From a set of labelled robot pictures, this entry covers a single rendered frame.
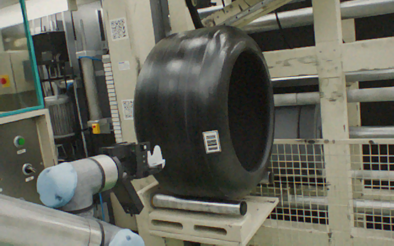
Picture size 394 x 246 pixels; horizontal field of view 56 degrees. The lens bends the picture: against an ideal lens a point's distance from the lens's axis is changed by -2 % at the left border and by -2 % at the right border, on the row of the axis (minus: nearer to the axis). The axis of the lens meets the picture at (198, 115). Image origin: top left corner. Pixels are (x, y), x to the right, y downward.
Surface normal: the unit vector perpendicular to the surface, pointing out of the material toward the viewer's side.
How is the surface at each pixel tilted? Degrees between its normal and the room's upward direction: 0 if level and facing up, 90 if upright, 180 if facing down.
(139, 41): 90
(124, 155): 90
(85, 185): 92
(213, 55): 58
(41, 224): 70
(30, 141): 90
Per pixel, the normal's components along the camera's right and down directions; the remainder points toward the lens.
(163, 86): -0.48, -0.26
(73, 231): 0.79, -0.37
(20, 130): 0.87, -0.04
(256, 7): -0.48, 0.19
